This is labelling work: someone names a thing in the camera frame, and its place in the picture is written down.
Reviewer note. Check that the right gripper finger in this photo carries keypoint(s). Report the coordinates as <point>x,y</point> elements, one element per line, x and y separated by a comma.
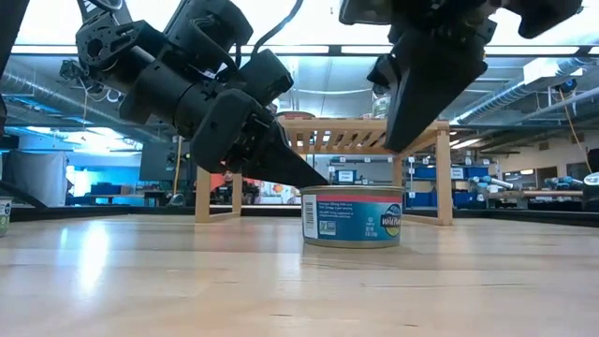
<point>430,84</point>
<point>384,75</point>

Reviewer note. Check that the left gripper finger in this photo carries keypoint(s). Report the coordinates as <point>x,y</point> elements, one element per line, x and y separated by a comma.
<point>267,75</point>
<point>220,131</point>

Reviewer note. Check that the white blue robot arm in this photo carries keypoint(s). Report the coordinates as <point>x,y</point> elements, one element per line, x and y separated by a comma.
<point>491,183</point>
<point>564,181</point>

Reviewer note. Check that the blue shelf bin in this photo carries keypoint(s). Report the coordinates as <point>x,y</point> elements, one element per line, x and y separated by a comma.
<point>477,172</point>
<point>426,173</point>

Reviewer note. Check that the wooden slatted shelf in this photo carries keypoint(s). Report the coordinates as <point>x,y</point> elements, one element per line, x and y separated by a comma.
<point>442,178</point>

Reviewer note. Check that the ceiling light panel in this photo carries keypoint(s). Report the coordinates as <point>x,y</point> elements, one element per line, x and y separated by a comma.
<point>365,49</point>
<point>309,49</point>
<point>42,49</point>
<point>529,50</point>

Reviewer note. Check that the person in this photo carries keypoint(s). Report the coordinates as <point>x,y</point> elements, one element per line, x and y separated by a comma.
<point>228,178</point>

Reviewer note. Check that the orange fabric panel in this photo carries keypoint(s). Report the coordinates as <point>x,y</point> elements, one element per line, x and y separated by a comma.
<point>216,180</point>

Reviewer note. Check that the dark monitor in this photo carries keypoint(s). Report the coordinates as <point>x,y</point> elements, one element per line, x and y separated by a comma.
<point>156,161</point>

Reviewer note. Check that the floral print poster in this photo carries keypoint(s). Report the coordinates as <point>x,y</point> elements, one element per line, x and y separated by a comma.
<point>276,192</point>

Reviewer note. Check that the dark side table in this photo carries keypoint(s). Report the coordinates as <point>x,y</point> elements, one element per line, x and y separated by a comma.
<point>107,189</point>

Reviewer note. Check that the white sign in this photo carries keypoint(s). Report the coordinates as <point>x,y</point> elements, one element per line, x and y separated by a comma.
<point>345,176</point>

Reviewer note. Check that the blue storage bin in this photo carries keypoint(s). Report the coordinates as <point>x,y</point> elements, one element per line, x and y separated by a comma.
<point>465,200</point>
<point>421,200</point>

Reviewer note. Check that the grey covered cabinet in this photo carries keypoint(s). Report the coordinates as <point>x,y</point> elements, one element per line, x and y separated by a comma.
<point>37,175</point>

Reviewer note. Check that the wooden workbench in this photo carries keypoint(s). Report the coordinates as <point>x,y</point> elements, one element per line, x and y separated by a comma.
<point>538,193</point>

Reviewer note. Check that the black device white top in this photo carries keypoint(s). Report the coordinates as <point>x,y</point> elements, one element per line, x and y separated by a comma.
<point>592,192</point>

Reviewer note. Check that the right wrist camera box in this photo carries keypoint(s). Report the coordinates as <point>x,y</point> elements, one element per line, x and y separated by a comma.
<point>365,11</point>

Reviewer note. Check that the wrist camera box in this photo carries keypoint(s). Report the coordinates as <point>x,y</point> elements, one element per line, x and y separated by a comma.
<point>365,11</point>
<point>206,23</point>

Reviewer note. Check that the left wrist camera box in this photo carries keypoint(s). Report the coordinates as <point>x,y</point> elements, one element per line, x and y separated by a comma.
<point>206,23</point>

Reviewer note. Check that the silver ceiling duct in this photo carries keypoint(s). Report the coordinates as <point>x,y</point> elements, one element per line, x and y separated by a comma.
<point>515,89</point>

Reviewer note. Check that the black ceiling camera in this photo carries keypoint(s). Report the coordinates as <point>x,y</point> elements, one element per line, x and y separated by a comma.
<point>70,70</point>

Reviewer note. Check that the grey round ceiling duct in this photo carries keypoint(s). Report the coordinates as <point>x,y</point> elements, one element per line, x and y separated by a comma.
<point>47,96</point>

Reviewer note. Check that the black metal table frame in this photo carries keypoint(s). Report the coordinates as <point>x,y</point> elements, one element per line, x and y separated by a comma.
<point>93,211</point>

